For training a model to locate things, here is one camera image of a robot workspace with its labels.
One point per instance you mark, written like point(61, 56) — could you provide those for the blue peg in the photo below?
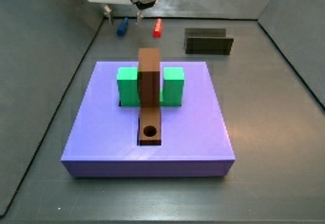
point(122, 27)

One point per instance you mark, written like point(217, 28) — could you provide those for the black angled fixture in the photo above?
point(207, 41)

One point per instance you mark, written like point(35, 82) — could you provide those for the red peg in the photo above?
point(158, 28)

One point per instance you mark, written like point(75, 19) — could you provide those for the green U-shaped block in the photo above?
point(171, 91)

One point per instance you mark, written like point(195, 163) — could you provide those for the purple base block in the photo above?
point(112, 145)

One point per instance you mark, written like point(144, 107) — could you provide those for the brown L-shaped holed bracket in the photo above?
point(148, 93)

